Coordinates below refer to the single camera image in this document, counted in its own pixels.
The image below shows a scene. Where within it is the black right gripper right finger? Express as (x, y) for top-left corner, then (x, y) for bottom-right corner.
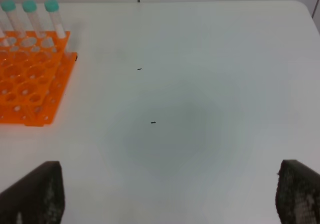
(275, 159), (320, 224)

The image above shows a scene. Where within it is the teal capped tube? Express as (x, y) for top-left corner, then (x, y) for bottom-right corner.
(0, 0), (27, 39)
(44, 0), (72, 59)
(22, 0), (46, 39)

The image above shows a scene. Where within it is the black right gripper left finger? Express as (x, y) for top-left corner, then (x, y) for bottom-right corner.
(0, 161), (65, 223)

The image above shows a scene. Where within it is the orange test tube rack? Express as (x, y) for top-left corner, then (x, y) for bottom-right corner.
(0, 31), (78, 126)

